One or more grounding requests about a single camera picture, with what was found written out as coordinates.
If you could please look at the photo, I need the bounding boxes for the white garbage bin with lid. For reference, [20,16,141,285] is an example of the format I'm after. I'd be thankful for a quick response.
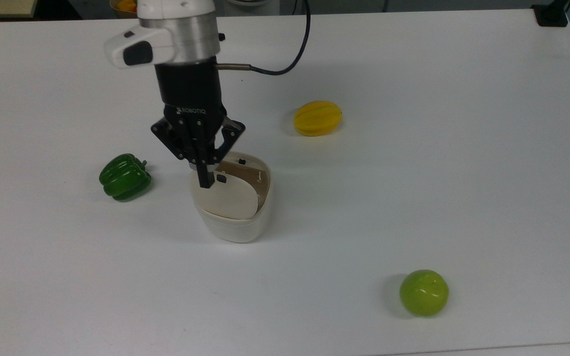
[190,152,274,244]

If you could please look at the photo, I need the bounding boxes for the green toy apple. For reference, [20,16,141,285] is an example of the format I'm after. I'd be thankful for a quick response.
[399,269,450,317]

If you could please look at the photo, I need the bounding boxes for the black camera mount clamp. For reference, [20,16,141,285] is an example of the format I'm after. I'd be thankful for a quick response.
[531,0,570,28]

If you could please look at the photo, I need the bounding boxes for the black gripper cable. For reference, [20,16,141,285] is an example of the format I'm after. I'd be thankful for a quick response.
[215,0,312,76]

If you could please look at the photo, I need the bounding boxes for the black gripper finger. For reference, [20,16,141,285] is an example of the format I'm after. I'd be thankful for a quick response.
[205,119,245,188]
[150,120,207,189]

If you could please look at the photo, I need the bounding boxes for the basket of toy fruit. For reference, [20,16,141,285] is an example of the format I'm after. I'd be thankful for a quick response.
[109,0,140,14]

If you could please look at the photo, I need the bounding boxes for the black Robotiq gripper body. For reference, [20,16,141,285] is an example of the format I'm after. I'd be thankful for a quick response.
[154,57,228,152]

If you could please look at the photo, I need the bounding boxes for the green toy bell pepper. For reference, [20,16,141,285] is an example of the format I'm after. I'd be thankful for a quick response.
[98,153,152,203]

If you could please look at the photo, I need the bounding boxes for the yellow toy starfruit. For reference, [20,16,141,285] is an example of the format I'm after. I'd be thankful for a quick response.
[293,100,343,137]

